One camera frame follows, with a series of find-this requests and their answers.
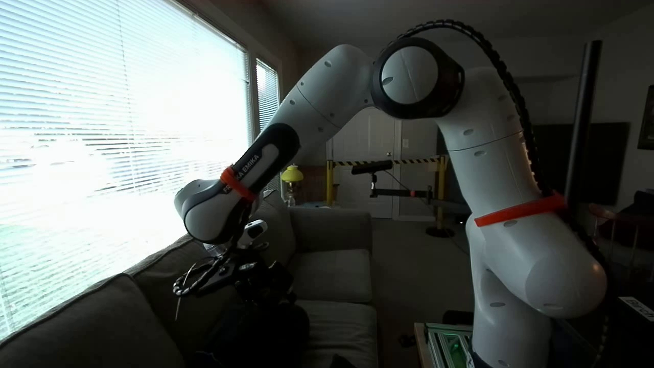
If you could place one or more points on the yellow table lamp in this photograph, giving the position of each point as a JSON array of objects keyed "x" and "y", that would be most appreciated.
[{"x": 290, "y": 176}]

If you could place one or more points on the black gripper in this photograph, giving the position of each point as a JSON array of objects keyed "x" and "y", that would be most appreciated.
[{"x": 259, "y": 276}]

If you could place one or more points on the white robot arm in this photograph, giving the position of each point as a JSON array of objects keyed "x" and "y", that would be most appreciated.
[{"x": 531, "y": 266}]

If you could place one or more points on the dark television screen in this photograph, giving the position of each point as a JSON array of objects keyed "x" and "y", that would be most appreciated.
[{"x": 604, "y": 159}]

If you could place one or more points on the yellow black barrier stand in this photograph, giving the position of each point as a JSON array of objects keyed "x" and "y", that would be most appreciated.
[{"x": 434, "y": 195}]

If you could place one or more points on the green aluminium base frame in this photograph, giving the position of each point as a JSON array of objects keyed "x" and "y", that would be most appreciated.
[{"x": 450, "y": 346}]

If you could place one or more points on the framed wall picture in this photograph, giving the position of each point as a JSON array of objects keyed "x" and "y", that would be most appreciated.
[{"x": 646, "y": 128}]

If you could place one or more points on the grey fabric sofa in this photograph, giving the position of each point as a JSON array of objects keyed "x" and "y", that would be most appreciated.
[{"x": 305, "y": 300}]

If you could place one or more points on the white window blinds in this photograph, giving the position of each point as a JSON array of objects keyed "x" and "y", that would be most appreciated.
[{"x": 108, "y": 109}]

